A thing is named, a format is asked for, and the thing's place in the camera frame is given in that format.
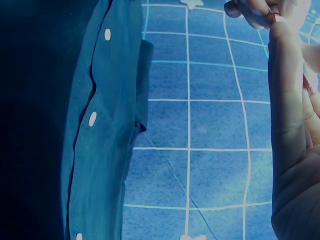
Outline person's left hand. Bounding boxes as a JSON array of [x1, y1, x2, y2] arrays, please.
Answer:
[[224, 0, 282, 31]]

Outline person's right hand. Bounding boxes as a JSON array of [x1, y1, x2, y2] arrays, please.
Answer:
[[267, 21, 320, 240]]

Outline thin thread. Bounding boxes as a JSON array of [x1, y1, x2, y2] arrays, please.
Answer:
[[142, 132, 219, 240]]

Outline blue buttoned shirt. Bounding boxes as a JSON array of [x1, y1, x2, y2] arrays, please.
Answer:
[[61, 0, 155, 240]]

